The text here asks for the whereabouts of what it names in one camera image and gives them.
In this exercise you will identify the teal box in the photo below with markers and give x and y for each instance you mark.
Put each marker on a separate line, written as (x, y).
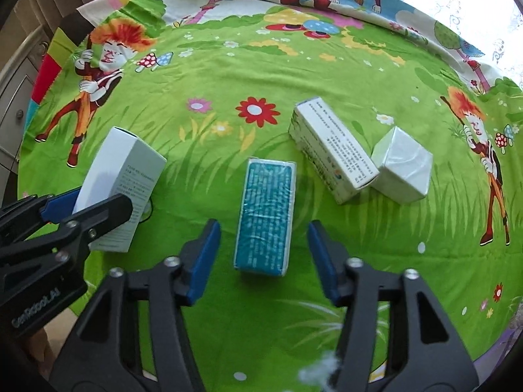
(265, 212)

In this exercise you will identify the green cartoon printed bed sheet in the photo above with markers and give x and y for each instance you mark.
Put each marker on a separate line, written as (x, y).
(286, 69)

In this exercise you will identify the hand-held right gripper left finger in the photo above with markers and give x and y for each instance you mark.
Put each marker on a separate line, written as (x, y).
(204, 261)

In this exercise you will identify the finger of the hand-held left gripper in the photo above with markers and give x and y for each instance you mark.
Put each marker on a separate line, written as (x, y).
(102, 216)
(57, 208)

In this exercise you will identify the tall white grey box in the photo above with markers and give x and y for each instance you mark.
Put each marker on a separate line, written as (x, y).
(122, 159)

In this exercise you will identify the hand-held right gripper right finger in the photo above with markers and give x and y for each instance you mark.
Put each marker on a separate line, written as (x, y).
(322, 261)

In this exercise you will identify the white medicine box red figure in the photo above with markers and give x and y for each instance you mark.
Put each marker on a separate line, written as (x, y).
(339, 151)

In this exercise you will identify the glossy white cube box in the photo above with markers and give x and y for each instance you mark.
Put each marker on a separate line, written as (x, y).
(402, 167)

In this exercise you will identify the white lace curtain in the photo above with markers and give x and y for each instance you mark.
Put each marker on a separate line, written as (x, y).
(470, 0)

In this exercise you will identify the white carved nightstand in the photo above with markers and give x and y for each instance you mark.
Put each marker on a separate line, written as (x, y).
(16, 102)

